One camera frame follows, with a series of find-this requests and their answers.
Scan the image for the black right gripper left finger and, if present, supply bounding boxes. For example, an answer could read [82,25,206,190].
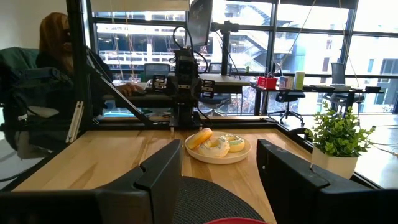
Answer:
[0,139,183,224]

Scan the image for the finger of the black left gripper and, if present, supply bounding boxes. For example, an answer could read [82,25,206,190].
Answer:
[152,74,168,93]
[201,78,216,100]

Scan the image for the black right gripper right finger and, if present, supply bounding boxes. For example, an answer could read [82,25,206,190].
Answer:
[256,139,398,224]

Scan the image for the orange glazed donut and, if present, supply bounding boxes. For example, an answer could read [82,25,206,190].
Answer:
[186,127,215,151]

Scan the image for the white iced donut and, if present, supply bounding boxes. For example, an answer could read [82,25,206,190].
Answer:
[198,136,231,158]

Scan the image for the dark office chair back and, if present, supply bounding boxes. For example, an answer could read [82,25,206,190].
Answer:
[143,62,172,83]
[207,62,233,76]

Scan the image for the blue office chair seat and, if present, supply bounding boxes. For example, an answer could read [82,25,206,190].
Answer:
[198,92,233,116]

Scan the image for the person's hand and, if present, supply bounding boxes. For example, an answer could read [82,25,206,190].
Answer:
[116,82,144,98]

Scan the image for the black diagonal brace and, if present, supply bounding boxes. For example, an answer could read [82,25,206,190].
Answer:
[86,49,157,128]

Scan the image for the white square plant pot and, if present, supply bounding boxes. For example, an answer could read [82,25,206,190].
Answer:
[310,145,359,180]

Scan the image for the dark woven round mat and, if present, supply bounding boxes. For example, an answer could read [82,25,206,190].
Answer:
[171,176,266,224]

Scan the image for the red box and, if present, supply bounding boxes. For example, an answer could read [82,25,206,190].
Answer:
[257,75,279,91]

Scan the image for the black monitor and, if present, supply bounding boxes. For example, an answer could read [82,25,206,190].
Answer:
[185,0,215,49]

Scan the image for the red round dish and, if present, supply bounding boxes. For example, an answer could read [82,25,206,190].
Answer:
[205,217,269,224]

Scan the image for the black curved clamp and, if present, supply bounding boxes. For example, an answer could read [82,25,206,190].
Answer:
[287,126,313,142]

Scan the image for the white round plate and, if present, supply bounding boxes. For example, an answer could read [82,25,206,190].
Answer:
[184,130,252,166]

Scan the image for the green potted plant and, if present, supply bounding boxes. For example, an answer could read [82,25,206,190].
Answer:
[304,100,377,158]

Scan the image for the pale small box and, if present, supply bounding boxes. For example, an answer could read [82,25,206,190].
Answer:
[279,75,295,91]

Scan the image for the black office chair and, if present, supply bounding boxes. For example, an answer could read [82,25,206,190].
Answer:
[268,91,307,128]

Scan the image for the white roller blind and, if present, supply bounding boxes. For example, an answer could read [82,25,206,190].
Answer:
[90,0,191,13]

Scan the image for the white slat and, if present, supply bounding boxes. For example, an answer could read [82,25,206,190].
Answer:
[65,100,80,144]
[71,101,85,144]

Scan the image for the green and white cup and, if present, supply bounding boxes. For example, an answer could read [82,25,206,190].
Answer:
[293,71,306,91]

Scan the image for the long black desk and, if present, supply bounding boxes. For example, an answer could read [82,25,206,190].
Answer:
[249,82,385,117]

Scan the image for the dark laptop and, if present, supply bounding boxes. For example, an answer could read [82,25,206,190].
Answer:
[302,84,336,93]

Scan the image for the person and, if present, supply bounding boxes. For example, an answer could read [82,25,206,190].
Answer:
[35,12,146,119]

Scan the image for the grey-backed office chair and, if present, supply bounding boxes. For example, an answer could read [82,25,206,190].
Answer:
[322,62,365,113]

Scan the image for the dark green jacket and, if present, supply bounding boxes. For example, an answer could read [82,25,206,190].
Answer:
[0,46,74,94]

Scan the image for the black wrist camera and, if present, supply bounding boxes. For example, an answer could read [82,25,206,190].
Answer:
[177,55,195,76]

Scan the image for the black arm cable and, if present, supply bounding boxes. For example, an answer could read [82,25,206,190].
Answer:
[169,25,210,74]

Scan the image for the black frame post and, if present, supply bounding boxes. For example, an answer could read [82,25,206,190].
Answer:
[65,0,95,129]

